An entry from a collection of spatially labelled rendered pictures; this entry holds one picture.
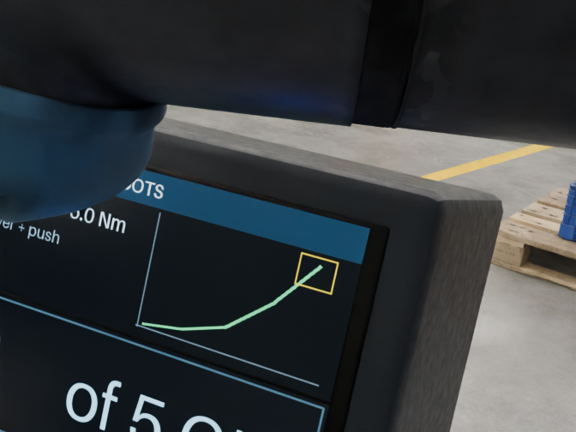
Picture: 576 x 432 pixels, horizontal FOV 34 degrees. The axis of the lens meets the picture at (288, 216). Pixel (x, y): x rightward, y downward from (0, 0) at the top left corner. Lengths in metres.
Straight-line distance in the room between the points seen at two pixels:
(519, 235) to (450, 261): 3.40
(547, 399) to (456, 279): 2.55
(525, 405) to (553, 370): 0.27
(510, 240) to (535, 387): 0.94
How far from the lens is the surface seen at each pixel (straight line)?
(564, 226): 3.73
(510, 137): 0.15
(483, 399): 2.78
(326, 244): 0.29
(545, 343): 3.20
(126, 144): 0.16
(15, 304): 0.35
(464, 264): 0.33
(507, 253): 3.73
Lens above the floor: 1.34
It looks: 20 degrees down
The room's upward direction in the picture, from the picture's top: 6 degrees clockwise
